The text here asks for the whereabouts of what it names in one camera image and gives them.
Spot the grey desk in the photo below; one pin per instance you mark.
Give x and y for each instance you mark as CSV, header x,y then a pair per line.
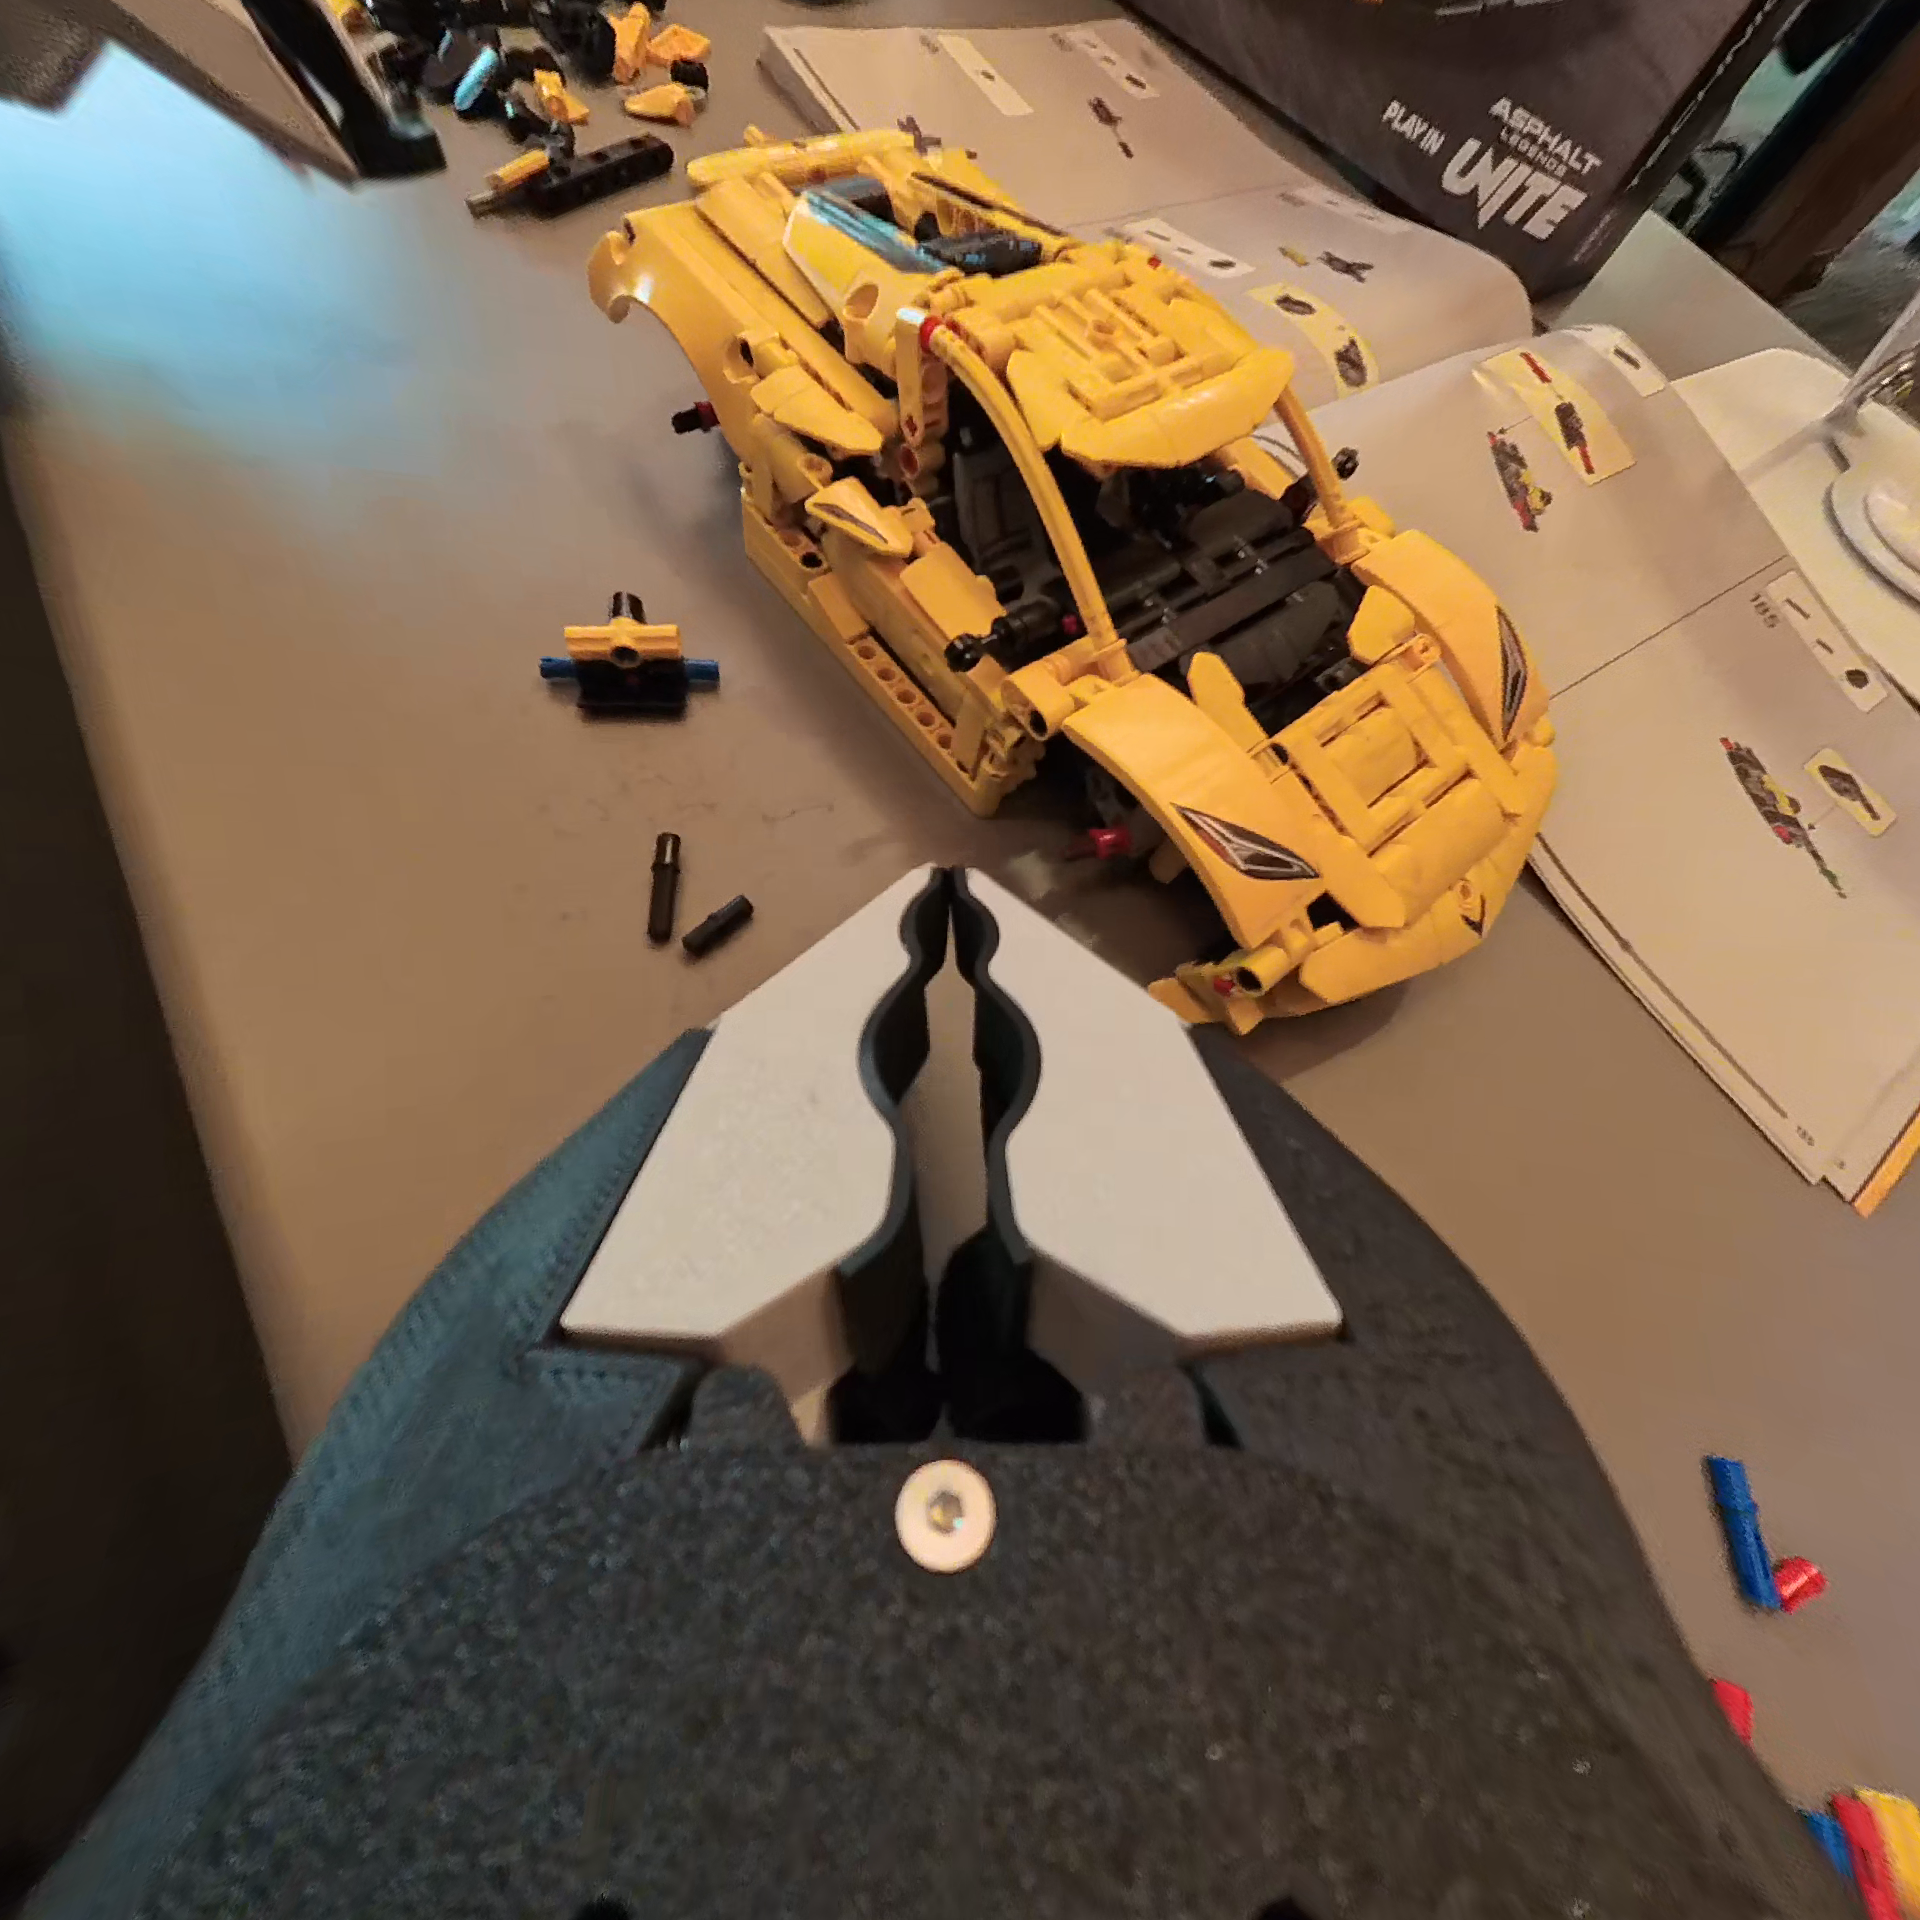
x,y
375,493

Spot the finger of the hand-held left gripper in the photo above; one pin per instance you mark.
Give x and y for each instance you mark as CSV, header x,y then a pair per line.
x,y
225,76

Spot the building instruction booklet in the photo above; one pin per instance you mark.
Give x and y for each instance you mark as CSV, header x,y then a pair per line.
x,y
1694,628

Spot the toy car set box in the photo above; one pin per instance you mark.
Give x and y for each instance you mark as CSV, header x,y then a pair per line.
x,y
1350,90

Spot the short red bush piece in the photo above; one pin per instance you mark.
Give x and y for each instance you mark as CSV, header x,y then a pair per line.
x,y
1798,1580

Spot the yellow toy brick car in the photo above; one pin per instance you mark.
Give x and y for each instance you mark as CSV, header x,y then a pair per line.
x,y
1141,750

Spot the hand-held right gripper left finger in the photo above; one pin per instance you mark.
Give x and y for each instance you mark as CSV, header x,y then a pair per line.
x,y
721,1184

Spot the pile of red blue pins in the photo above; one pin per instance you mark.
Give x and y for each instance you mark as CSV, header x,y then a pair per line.
x,y
1869,1845

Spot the small black brick assembly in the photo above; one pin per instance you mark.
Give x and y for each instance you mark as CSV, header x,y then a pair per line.
x,y
630,691

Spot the long black connector pin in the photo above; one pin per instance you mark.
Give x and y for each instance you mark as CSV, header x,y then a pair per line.
x,y
667,886

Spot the long blue axle pin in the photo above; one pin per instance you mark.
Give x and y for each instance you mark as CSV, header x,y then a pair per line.
x,y
1742,1530

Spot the white document stand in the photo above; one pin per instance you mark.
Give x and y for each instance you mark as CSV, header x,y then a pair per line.
x,y
1785,434

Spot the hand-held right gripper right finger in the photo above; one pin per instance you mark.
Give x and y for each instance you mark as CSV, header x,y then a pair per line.
x,y
1185,1184

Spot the pile of black yellow bricks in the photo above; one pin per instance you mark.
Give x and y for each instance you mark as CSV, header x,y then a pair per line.
x,y
599,164

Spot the short black connector pin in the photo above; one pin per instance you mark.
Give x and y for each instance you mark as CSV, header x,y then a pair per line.
x,y
716,925

